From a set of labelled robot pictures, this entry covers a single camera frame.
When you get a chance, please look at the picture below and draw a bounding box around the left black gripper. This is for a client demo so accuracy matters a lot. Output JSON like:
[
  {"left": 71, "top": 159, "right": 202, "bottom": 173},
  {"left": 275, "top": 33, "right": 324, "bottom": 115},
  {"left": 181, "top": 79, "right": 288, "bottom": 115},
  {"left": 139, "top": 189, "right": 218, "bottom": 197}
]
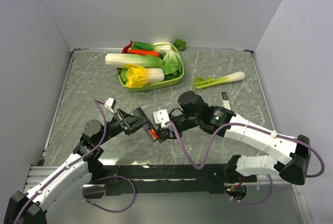
[{"left": 96, "top": 108, "right": 148, "bottom": 146}]

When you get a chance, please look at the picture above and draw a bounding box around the black remote control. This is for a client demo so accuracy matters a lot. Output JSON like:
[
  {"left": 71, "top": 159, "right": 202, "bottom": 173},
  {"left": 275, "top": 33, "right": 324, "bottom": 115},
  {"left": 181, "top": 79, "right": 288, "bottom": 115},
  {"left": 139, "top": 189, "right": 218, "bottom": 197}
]
[{"left": 143, "top": 121, "right": 167, "bottom": 143}]

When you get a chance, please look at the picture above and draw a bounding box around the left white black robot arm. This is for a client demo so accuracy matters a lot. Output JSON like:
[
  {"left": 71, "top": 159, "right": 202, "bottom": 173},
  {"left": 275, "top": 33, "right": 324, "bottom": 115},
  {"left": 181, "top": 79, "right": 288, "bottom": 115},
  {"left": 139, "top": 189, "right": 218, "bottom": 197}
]
[{"left": 4, "top": 108, "right": 150, "bottom": 223}]

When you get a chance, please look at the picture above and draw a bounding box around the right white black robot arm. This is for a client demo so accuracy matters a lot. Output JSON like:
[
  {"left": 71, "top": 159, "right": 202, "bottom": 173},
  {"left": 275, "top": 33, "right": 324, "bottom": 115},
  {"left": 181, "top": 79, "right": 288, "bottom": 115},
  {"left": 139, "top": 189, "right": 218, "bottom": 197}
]
[{"left": 153, "top": 91, "right": 311, "bottom": 185}]

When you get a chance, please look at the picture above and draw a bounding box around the white remote battery cover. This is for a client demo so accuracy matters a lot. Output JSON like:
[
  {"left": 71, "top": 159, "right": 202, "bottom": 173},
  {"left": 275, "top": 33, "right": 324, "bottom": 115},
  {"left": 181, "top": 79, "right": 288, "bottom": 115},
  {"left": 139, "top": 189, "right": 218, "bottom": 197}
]
[{"left": 221, "top": 92, "right": 231, "bottom": 110}]

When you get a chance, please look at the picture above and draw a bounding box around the yellow leaf cabbage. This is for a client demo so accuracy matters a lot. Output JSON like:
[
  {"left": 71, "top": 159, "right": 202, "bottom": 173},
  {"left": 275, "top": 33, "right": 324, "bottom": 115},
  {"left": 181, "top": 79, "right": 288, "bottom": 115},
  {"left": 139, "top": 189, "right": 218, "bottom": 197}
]
[{"left": 125, "top": 64, "right": 164, "bottom": 88}]

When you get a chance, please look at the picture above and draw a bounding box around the celery stalk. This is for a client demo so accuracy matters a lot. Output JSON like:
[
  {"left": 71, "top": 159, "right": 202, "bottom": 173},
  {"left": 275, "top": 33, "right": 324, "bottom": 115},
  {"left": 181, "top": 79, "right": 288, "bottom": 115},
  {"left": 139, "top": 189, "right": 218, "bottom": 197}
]
[{"left": 192, "top": 72, "right": 246, "bottom": 90}]

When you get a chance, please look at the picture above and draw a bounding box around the green plastic tray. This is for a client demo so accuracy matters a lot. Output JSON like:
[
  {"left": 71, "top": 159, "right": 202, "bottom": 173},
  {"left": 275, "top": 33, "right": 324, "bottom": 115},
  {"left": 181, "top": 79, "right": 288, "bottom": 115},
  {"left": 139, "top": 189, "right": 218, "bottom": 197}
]
[{"left": 117, "top": 40, "right": 186, "bottom": 92}]

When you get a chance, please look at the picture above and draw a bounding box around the green lettuce leaf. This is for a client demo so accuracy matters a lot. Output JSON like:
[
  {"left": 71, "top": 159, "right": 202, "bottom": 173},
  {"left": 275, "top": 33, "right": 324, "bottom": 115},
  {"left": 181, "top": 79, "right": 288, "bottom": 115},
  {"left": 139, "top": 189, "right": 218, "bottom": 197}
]
[{"left": 163, "top": 50, "right": 182, "bottom": 77}]

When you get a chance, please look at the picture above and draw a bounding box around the long white green cabbage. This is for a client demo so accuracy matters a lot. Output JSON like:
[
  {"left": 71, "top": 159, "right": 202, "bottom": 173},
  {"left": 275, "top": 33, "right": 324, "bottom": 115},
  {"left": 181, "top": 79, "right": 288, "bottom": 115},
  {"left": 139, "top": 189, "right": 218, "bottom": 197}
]
[{"left": 105, "top": 53, "right": 163, "bottom": 69}]

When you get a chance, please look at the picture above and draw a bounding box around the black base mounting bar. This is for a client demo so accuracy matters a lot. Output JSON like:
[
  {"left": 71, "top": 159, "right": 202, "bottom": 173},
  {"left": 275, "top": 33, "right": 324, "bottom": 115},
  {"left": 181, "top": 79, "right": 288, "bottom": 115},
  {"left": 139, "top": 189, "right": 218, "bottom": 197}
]
[{"left": 88, "top": 163, "right": 257, "bottom": 196}]

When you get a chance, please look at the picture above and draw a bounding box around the orange red chili pepper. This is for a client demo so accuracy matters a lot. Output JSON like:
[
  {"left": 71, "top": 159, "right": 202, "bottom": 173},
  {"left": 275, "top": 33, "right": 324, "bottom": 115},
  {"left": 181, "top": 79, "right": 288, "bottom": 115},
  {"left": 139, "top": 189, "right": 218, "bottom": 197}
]
[{"left": 127, "top": 49, "right": 159, "bottom": 57}]

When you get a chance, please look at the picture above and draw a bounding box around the dark red chili pepper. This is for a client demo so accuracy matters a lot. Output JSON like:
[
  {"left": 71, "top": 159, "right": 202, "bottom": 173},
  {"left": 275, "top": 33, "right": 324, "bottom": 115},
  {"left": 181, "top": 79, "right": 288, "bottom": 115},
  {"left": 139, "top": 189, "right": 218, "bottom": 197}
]
[{"left": 121, "top": 40, "right": 133, "bottom": 54}]

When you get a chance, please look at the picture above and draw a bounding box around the bok choy in tray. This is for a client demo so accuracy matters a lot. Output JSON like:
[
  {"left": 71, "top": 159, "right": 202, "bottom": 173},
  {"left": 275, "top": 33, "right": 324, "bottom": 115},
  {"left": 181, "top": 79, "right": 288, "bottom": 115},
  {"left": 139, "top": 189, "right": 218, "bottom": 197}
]
[{"left": 131, "top": 41, "right": 172, "bottom": 55}]

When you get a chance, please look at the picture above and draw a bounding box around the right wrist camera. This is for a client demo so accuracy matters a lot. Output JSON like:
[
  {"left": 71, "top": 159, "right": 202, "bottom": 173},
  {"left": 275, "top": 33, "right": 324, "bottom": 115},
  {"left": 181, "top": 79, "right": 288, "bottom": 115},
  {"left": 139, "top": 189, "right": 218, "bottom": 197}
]
[{"left": 152, "top": 109, "right": 170, "bottom": 129}]

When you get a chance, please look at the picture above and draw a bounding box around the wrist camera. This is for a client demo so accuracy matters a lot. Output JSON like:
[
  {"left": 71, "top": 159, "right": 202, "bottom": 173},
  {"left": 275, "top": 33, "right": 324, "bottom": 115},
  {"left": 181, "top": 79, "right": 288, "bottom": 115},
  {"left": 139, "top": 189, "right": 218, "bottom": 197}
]
[
  {"left": 152, "top": 109, "right": 170, "bottom": 129},
  {"left": 104, "top": 98, "right": 116, "bottom": 114}
]

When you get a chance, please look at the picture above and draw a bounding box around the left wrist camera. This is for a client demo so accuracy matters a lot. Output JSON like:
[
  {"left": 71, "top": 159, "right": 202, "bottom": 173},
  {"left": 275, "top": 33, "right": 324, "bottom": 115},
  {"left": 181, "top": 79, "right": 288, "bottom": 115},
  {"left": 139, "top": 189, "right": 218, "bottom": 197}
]
[{"left": 104, "top": 98, "right": 116, "bottom": 114}]

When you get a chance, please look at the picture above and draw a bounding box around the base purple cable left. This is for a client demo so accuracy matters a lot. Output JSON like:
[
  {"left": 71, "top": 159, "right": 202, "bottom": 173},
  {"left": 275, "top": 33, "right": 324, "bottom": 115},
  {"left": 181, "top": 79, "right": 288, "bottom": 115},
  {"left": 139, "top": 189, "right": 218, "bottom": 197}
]
[{"left": 82, "top": 175, "right": 136, "bottom": 213}]

